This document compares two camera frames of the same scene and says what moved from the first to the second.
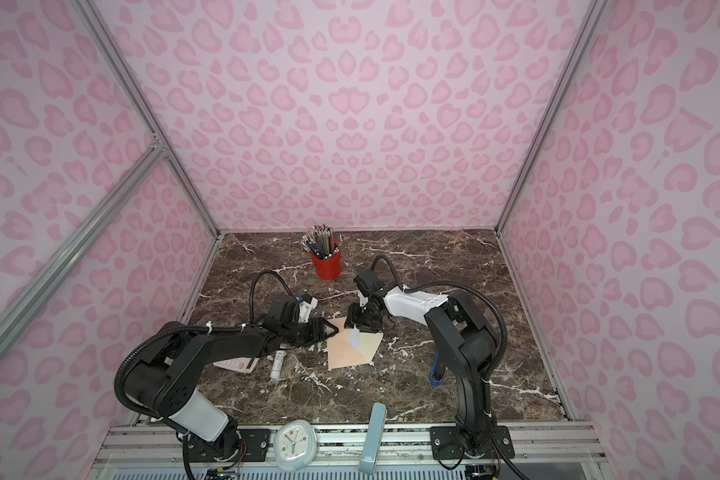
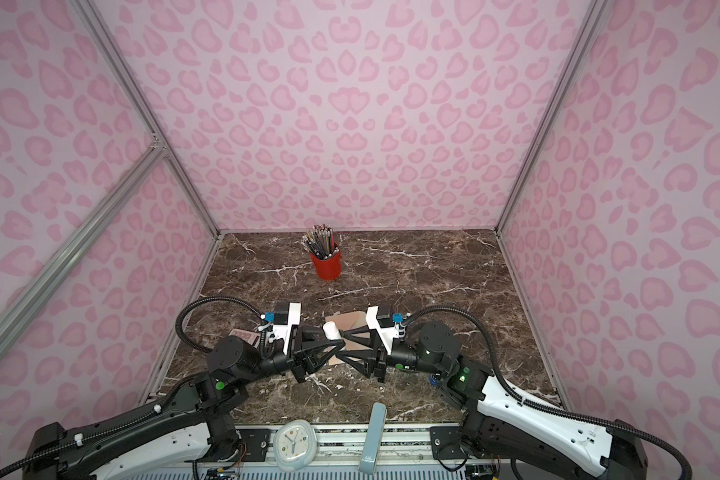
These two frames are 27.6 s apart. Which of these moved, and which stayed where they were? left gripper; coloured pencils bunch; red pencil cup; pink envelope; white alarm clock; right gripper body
Moved: right gripper body; left gripper
Stayed: coloured pencils bunch; red pencil cup; pink envelope; white alarm clock
